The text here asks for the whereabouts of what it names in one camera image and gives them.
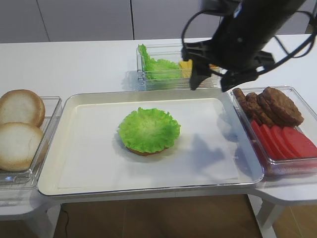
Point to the front brown meat patty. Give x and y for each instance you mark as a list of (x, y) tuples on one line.
[(279, 108)]

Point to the green lettuce leaf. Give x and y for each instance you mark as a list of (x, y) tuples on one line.
[(149, 130)]

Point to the white metal serving tray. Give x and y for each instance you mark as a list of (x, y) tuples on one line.
[(87, 156)]

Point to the red tomato slice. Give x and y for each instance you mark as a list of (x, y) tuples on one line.
[(260, 135), (278, 155), (281, 144), (298, 143)]

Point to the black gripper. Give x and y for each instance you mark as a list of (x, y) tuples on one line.
[(237, 44)]

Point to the bottom bun on tray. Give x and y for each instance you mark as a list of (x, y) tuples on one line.
[(145, 153)]

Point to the front bun half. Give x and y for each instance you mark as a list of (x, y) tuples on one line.
[(19, 143)]

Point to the brown meat patty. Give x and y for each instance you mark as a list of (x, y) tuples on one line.
[(246, 106), (259, 115), (279, 108)]

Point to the middle brown meat patty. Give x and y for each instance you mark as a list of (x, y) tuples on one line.
[(259, 115)]

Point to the clear lettuce cheese container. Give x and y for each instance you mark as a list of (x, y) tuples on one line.
[(170, 52)]

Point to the front red tomato slice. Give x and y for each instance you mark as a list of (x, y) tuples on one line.
[(298, 143)]

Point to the rear bun half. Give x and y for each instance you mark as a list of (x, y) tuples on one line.
[(22, 106)]

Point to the bun half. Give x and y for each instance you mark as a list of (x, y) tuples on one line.
[(22, 106), (19, 143)]

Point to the clear bun container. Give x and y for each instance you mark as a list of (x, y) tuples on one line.
[(27, 179)]

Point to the clear patty tomato container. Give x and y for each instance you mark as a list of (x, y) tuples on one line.
[(307, 128)]

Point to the rear brown meat patty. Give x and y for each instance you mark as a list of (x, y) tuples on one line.
[(246, 106)]

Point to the remaining green lettuce leaves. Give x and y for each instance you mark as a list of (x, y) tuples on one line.
[(158, 69)]

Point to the yellow cheese slices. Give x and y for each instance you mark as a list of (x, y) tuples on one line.
[(186, 68)]

